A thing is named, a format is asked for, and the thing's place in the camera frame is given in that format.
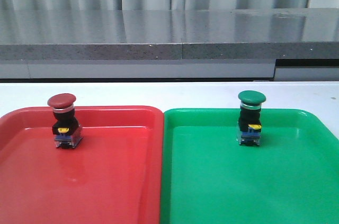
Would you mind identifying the green mushroom push button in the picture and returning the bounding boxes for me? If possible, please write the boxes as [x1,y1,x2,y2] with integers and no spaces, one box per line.
[237,90,266,146]

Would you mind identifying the red mushroom push button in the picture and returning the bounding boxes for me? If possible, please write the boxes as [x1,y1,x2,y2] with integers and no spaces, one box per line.
[47,93,83,149]

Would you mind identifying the green plastic tray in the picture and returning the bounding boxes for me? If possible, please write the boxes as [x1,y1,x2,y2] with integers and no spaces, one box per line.
[160,109,338,223]

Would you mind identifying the red plastic tray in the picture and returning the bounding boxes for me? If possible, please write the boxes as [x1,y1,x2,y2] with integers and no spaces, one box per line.
[1,106,164,223]

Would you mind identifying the grey stone counter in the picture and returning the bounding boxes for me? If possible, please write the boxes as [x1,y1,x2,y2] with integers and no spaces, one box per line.
[0,7,339,83]

